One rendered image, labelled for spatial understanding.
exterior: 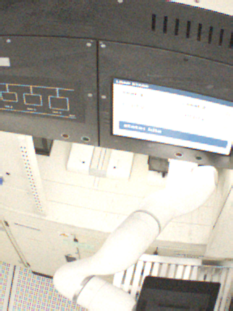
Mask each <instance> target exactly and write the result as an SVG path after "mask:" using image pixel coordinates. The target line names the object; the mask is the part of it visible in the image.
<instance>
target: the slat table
mask: <svg viewBox="0 0 233 311"><path fill-rule="evenodd" d="M137 263H138V264H137V268H136V271H135V275H134V278H133V285H132V286H131V285H130V281H131V279H132V274H133V269H134V265H133V266H131V267H130V268H129V269H128V270H125V271H123V272H120V273H117V274H115V275H114V279H113V285H115V286H117V287H119V288H120V289H123V290H124V291H126V292H130V295H131V296H132V297H133V298H135V295H136V293H139V292H140V289H141V287H139V286H138V282H139V278H140V274H141V270H142V265H143V263H145V264H146V267H145V270H144V275H143V278H142V281H143V280H144V277H145V276H146V275H149V273H150V267H151V264H155V265H154V269H153V271H152V274H151V275H154V276H157V273H158V270H159V265H162V269H161V274H160V276H161V277H165V275H166V273H167V266H170V268H169V272H168V278H173V276H174V272H175V267H176V266H178V269H177V272H176V279H180V277H181V276H182V271H183V267H184V266H185V267H186V268H185V271H184V278H183V279H189V273H190V270H191V267H192V268H193V274H192V276H191V280H195V279H196V278H197V270H198V269H199V268H201V271H200V274H199V280H200V281H203V279H204V274H205V269H208V273H207V274H206V279H205V281H210V280H211V275H212V273H213V269H215V272H214V277H213V282H217V281H218V274H219V271H220V269H222V273H221V278H220V280H219V282H220V284H221V287H220V291H219V294H218V299H217V301H216V306H215V307H214V311H217V309H218V304H219V301H220V299H222V302H221V307H220V309H219V311H224V309H225V304H226V302H227V299H229V302H228V304H227V311H229V306H230V304H231V298H232V294H233V284H232V286H231V279H232V274H233V261H223V260H221V261H219V260H209V259H208V260H206V259H199V258H198V259H195V258H178V257H170V256H167V257H166V256H162V255H154V254H146V253H144V254H143V255H142V256H141V257H140V258H139V259H138V260H137ZM228 269H229V271H228V276H227V283H226V285H225V290H224V292H222V286H223V284H224V279H225V277H226V271H227V270H228ZM141 286H142V285H141ZM230 286H231V292H229V287H230Z"/></svg>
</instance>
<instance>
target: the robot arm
mask: <svg viewBox="0 0 233 311"><path fill-rule="evenodd" d="M168 162H170V164H169V169H168V175H167V184H166V189H165V190H160V191H158V192H155V193H153V194H152V195H150V196H149V197H148V198H146V199H144V201H143V202H142V203H141V204H140V205H139V206H138V207H137V208H136V209H135V210H134V211H133V212H132V213H131V214H129V215H128V217H127V218H126V219H125V220H124V222H123V223H121V224H120V225H119V226H118V227H117V228H116V229H114V231H113V232H112V233H111V234H110V235H109V237H108V239H107V240H106V241H105V242H104V244H103V245H102V247H100V250H99V251H98V252H97V253H94V255H93V256H90V257H87V258H83V259H81V260H76V261H75V262H70V263H66V264H64V265H63V266H61V267H59V268H58V269H57V271H56V272H55V273H54V275H53V285H54V287H55V288H56V289H57V291H58V292H60V293H61V294H62V295H63V296H66V297H67V298H68V299H71V300H72V301H74V302H75V303H77V304H79V305H81V306H82V307H84V308H86V309H89V310H90V311H135V309H136V302H135V300H134V298H133V297H132V296H131V295H130V294H129V293H128V292H126V291H124V290H123V289H120V288H119V287H117V286H115V285H113V284H111V283H108V281H104V280H103V279H101V278H99V277H97V275H114V274H117V273H120V272H123V271H125V270H127V269H129V268H130V267H131V266H133V265H134V264H135V263H137V260H138V259H139V258H140V257H141V256H142V255H143V253H145V251H146V250H147V249H148V248H149V247H150V245H151V244H153V242H154V240H155V238H157V237H158V235H159V234H160V233H161V232H162V231H163V230H164V229H165V227H166V226H167V225H168V224H169V223H170V221H171V220H173V219H175V218H177V217H181V216H182V215H186V214H188V213H190V212H192V211H195V210H196V209H198V208H199V207H201V206H202V205H203V204H205V202H206V201H207V200H208V199H209V198H210V196H211V195H212V194H213V192H214V191H215V189H216V185H217V184H218V173H217V171H216V169H215V168H213V167H211V166H200V167H197V166H198V164H196V163H188V162H184V161H179V160H170V159H168Z"/></svg>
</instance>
